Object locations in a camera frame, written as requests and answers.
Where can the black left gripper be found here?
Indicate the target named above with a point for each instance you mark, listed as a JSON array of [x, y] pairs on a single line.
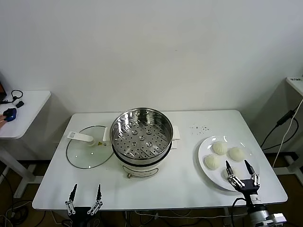
[[80, 212]]

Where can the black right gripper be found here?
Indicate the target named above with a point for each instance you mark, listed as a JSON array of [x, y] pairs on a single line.
[[247, 186]]

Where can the white steamed baozi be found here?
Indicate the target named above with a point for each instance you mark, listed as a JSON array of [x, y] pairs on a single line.
[[219, 148], [236, 153], [224, 174], [211, 162]]

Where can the blue computer mouse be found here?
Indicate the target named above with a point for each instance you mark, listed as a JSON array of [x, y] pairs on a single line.
[[11, 114]]

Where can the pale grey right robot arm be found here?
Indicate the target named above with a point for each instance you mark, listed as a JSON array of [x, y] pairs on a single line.
[[259, 214]]

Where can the stainless steel steamer basket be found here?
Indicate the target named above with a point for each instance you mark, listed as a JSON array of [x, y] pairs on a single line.
[[158, 147]]

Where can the bare person hand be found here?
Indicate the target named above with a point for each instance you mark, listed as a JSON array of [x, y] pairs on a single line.
[[1, 119]]

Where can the white round plate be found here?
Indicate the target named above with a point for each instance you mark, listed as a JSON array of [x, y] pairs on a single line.
[[213, 176]]

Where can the white electric cooking pot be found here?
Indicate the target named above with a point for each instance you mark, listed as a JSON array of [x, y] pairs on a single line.
[[139, 169]]

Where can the white desk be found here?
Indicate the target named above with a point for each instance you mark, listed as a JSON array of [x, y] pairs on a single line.
[[296, 86]]

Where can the white side table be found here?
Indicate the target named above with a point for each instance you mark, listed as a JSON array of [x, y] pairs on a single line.
[[30, 111]]

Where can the small black device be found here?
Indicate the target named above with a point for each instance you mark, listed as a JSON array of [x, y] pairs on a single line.
[[20, 104]]

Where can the dark laptop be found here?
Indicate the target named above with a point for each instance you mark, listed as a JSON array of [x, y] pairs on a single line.
[[2, 92]]

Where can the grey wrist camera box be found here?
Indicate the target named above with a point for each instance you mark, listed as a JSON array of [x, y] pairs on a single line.
[[279, 217]]

